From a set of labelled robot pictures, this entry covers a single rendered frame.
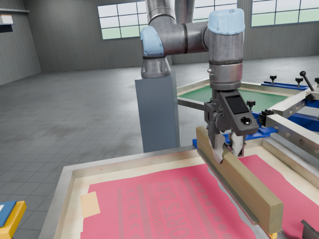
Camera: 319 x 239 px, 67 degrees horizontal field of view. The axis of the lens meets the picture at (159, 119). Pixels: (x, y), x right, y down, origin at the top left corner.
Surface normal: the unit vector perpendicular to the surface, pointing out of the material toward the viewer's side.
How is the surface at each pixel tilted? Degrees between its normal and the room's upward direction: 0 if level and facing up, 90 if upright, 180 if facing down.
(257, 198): 93
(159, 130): 90
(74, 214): 0
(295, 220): 0
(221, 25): 88
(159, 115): 90
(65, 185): 0
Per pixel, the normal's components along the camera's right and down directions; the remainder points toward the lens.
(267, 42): -0.16, 0.37
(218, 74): -0.62, 0.33
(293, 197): -0.08, -0.93
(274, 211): 0.22, 0.35
